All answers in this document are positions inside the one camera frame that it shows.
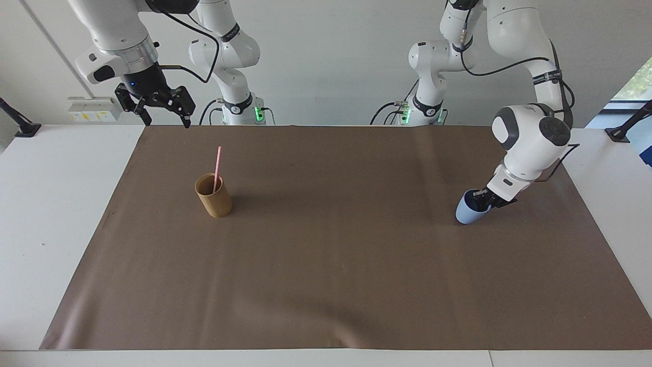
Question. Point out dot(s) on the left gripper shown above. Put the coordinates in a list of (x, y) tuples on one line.
[(501, 202)]

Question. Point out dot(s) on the brown cylindrical cup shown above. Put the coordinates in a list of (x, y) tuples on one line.
[(216, 201)]

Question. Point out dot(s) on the black stand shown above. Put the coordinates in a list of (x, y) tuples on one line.
[(629, 122), (20, 125)]

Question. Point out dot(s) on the pink straw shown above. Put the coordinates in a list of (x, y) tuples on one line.
[(218, 165)]

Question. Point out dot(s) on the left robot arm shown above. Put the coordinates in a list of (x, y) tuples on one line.
[(530, 137)]

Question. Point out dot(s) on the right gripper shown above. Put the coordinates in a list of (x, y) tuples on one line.
[(148, 84)]

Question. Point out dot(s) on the light blue cup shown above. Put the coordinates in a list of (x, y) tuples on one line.
[(466, 211)]

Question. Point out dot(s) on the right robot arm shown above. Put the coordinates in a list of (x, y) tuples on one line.
[(118, 30)]

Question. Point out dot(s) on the white wall socket box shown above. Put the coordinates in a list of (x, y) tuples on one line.
[(91, 109)]

